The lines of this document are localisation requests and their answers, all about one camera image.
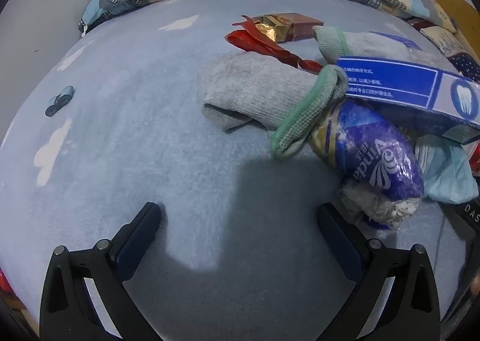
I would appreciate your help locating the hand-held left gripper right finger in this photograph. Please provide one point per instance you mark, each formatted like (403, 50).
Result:
(345, 251)

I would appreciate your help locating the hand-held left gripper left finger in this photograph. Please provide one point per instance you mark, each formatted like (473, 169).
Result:
(138, 243)

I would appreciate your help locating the blue face mask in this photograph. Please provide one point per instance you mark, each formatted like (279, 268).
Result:
(446, 176)

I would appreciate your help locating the blue tissue packet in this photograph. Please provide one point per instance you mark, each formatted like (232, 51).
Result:
(375, 161)

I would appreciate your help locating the brown cardboard box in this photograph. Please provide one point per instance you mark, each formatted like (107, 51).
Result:
(300, 25)

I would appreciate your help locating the blue toothpaste box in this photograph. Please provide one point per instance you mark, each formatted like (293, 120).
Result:
(393, 82)

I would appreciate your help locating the small blue clip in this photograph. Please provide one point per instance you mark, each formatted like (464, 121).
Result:
(60, 101)

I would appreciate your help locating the grey sock with green cuff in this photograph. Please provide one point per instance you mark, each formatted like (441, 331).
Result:
(255, 89)
(375, 46)

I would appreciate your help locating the white printed pillow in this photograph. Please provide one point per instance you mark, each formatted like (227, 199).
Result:
(438, 35)

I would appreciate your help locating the red plastic wrapper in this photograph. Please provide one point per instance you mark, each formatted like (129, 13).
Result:
(262, 44)

